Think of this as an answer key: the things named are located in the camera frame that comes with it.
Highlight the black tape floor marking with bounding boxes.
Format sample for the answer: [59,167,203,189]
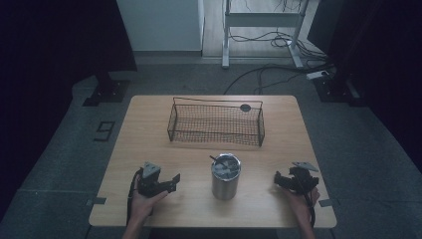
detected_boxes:
[93,120,116,143]

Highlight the stainless steel tumbler cup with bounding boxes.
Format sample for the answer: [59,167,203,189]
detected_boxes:
[210,152,243,201]

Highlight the white cabinet panel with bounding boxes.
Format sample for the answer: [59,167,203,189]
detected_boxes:
[115,0,206,53]

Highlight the black floor cable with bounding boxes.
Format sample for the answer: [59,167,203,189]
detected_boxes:
[222,63,332,96]

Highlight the dark curtain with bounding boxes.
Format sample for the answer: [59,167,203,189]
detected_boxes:
[0,0,138,220]
[307,0,422,173]

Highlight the white power strip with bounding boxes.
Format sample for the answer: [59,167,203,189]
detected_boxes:
[305,70,330,81]

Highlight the white desk frame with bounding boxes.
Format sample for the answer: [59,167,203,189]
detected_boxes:
[221,0,312,70]

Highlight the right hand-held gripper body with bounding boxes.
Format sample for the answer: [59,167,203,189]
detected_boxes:
[287,160,320,196]

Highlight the black stand base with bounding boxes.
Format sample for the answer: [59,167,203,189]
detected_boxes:
[313,73,366,108]
[82,71,131,108]

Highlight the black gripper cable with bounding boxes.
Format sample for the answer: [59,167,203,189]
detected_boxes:
[298,173,317,229]
[125,168,144,227]

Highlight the dark straw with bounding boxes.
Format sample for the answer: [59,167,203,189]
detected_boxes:
[208,154,229,167]

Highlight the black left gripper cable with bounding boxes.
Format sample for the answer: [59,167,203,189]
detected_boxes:
[125,168,144,227]

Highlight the person's right hand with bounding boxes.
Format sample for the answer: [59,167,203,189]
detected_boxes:
[281,186,321,223]

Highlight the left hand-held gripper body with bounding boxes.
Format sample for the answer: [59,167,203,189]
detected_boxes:
[136,160,167,199]

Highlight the person's left hand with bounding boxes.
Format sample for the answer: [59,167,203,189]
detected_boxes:
[128,189,169,224]

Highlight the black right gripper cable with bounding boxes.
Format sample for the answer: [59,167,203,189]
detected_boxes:
[298,173,317,229]

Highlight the black wire mesh basket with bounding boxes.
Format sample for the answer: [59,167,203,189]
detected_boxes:
[166,97,266,147]

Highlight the tangle of black cables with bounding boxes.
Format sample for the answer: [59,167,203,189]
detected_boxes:
[228,30,327,63]

